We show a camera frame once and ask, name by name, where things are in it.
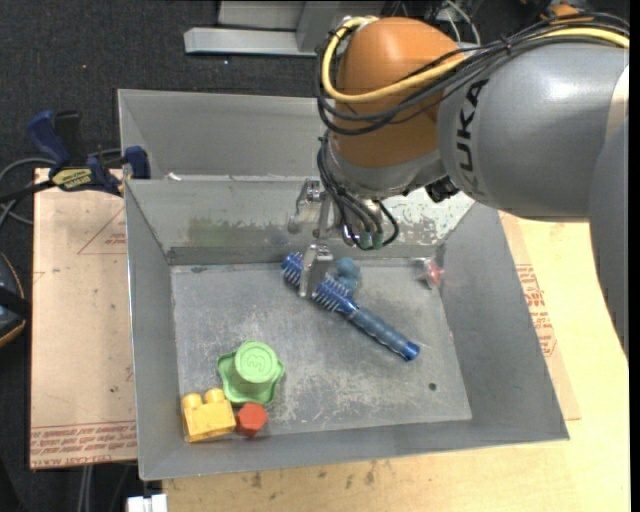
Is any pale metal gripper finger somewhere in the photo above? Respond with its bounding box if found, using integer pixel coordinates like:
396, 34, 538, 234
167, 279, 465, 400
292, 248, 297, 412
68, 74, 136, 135
298, 245, 318, 300
315, 243, 335, 284

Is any blue bristle brush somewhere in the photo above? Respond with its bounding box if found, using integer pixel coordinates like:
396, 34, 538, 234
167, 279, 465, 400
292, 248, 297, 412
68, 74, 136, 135
280, 250, 422, 364

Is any blue-grey toy figure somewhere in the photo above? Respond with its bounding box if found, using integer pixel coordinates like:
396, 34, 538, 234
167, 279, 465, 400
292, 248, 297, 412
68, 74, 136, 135
333, 256, 363, 292

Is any grey metal bin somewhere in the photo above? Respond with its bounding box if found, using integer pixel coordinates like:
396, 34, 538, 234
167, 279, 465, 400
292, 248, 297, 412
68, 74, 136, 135
117, 88, 571, 483

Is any green star-shaped cup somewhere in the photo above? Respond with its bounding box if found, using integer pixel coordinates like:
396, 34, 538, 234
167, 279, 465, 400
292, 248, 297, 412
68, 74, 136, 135
216, 339, 287, 407

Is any small red and clear toy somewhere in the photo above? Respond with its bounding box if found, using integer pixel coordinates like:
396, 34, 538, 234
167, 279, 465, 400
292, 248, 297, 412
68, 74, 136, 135
413, 256, 447, 291

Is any red hexagonal block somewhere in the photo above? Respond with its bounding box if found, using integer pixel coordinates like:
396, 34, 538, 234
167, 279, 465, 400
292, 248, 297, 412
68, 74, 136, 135
234, 402, 270, 440

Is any yellow toy brick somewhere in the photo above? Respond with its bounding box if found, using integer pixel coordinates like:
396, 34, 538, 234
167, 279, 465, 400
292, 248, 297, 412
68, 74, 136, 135
180, 387, 238, 444

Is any brown cardboard board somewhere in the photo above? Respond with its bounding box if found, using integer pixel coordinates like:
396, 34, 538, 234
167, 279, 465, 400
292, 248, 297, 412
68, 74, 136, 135
29, 167, 582, 472

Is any black cylinder on white bracket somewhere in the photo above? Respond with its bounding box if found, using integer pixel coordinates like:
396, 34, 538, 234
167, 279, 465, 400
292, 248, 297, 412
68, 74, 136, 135
423, 173, 460, 204

